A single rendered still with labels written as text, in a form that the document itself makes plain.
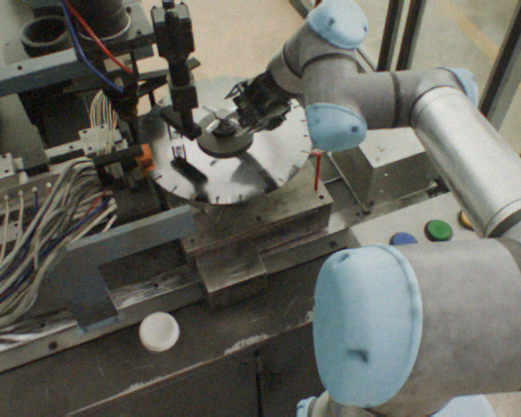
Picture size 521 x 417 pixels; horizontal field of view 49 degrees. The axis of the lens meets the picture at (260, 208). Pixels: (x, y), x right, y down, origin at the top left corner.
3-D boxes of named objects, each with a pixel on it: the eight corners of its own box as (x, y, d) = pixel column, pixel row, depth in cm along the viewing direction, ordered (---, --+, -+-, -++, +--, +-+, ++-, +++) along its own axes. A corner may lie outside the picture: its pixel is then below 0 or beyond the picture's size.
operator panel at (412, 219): (460, 225, 120) (481, 180, 108) (491, 267, 114) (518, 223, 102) (340, 270, 114) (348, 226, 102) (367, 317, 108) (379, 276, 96)
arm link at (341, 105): (401, 126, 71) (388, 49, 74) (311, 132, 70) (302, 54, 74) (387, 151, 78) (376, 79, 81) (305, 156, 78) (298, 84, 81)
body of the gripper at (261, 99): (220, 98, 95) (252, 61, 85) (259, 83, 99) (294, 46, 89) (244, 138, 94) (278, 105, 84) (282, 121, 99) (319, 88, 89)
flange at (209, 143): (204, 109, 113) (203, 99, 111) (260, 118, 111) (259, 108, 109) (188, 150, 106) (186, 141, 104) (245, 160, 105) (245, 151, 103)
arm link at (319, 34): (325, 40, 71) (319, -18, 73) (284, 82, 80) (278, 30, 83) (377, 52, 74) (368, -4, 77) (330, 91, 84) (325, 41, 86)
